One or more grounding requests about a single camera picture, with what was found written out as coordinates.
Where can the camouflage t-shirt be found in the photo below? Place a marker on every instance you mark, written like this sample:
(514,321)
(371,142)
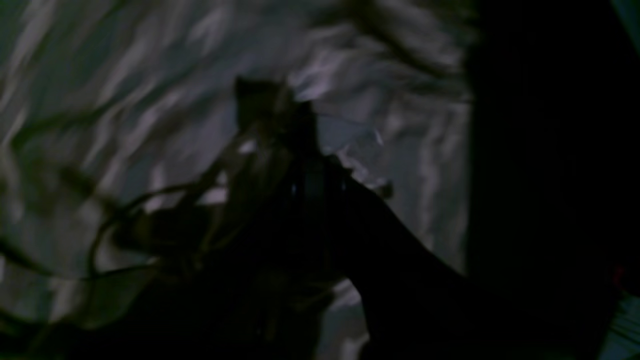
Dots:
(136,95)

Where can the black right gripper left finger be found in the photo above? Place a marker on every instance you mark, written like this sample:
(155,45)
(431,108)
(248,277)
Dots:
(243,281)

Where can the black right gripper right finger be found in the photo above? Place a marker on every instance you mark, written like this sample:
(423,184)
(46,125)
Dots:
(517,302)

